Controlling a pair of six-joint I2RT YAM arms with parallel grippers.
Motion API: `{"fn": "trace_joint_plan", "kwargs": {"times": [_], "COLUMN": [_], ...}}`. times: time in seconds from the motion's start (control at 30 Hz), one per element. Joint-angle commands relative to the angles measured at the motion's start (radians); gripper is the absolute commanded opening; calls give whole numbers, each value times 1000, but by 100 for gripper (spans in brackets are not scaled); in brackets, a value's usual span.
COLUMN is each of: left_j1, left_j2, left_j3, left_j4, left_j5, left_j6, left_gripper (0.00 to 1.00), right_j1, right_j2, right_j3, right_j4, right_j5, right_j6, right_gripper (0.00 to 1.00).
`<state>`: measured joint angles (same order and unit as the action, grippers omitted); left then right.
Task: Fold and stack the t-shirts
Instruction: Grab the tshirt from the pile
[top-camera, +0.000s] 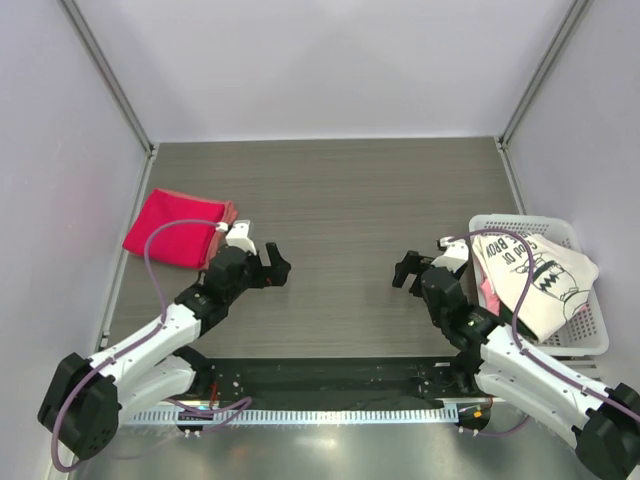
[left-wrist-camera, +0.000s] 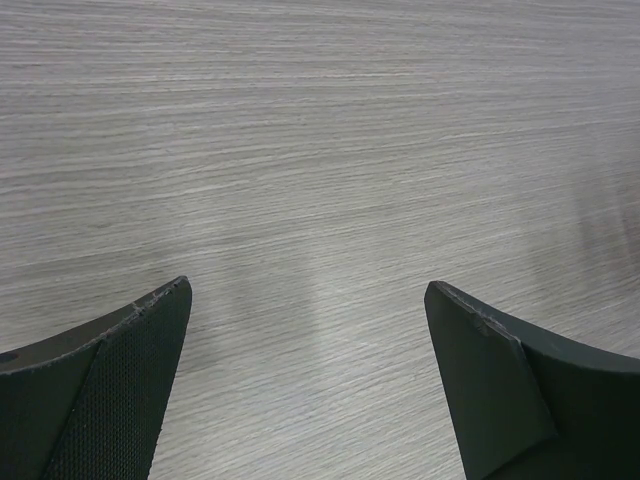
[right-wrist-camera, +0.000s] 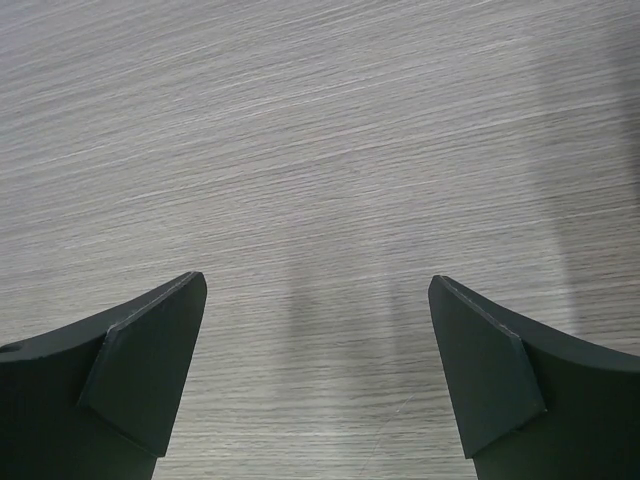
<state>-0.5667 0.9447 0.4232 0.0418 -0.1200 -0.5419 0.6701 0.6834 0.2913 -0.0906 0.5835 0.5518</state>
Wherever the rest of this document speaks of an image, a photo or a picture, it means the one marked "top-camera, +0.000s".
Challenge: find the white green printed t-shirt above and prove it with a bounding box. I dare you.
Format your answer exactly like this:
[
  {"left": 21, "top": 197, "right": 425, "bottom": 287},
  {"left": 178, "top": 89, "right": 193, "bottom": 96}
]
[{"left": 472, "top": 233, "right": 599, "bottom": 342}]

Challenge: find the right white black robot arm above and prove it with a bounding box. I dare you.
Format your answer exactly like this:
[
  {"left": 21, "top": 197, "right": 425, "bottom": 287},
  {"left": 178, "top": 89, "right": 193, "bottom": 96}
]
[{"left": 392, "top": 251, "right": 639, "bottom": 479}]

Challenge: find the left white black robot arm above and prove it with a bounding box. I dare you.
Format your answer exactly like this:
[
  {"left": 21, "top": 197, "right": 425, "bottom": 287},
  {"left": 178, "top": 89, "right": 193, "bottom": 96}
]
[{"left": 37, "top": 242, "right": 291, "bottom": 472}]

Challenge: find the pink t-shirt in basket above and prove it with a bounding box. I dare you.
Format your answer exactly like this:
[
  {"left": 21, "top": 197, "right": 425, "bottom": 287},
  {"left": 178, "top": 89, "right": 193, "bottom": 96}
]
[{"left": 480, "top": 277, "right": 501, "bottom": 316}]

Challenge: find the folded magenta t-shirt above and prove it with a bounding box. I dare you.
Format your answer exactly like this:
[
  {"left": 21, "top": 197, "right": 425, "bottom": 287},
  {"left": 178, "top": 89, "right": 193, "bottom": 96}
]
[{"left": 122, "top": 189, "right": 238, "bottom": 269}]

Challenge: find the folded salmon t-shirt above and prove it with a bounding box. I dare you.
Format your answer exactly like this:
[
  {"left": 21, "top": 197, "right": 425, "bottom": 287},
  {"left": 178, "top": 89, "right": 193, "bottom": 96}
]
[{"left": 200, "top": 201, "right": 238, "bottom": 269}]

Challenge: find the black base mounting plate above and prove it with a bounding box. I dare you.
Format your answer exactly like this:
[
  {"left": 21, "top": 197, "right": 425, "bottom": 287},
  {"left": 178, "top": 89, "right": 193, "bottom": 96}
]
[{"left": 177, "top": 356, "right": 483, "bottom": 412}]

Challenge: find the white plastic laundry basket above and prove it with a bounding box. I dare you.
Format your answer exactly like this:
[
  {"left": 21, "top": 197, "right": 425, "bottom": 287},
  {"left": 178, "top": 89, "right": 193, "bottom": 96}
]
[{"left": 469, "top": 214, "right": 609, "bottom": 357}]

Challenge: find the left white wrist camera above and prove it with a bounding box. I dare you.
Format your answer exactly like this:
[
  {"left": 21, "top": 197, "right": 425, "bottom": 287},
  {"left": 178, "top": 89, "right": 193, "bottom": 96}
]
[{"left": 216, "top": 220, "right": 257, "bottom": 255}]

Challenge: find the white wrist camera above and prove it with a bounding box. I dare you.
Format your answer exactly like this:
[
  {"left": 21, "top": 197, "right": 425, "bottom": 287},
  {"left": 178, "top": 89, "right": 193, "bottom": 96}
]
[
  {"left": 216, "top": 220, "right": 257, "bottom": 255},
  {"left": 431, "top": 236, "right": 469, "bottom": 275}
]

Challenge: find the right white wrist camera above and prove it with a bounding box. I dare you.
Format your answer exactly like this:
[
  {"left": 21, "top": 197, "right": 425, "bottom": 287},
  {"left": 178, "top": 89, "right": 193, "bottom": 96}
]
[{"left": 431, "top": 236, "right": 469, "bottom": 275}]

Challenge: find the white slotted cable duct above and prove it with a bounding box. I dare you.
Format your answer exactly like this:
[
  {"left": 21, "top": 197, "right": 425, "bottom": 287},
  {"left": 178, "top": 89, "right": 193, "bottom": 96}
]
[{"left": 126, "top": 404, "right": 458, "bottom": 427}]

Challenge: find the right aluminium frame post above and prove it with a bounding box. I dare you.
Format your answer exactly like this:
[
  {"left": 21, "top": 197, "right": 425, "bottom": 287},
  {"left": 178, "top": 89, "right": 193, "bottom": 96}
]
[{"left": 496, "top": 0, "right": 592, "bottom": 150}]

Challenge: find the aluminium frame post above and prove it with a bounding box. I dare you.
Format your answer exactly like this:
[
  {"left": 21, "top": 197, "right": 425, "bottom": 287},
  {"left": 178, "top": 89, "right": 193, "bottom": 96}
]
[
  {"left": 59, "top": 0, "right": 157, "bottom": 156},
  {"left": 496, "top": 0, "right": 592, "bottom": 150}
]

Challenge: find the left aluminium frame post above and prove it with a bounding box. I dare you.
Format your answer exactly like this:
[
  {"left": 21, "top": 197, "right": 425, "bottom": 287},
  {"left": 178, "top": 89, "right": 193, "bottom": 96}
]
[{"left": 59, "top": 0, "right": 157, "bottom": 156}]

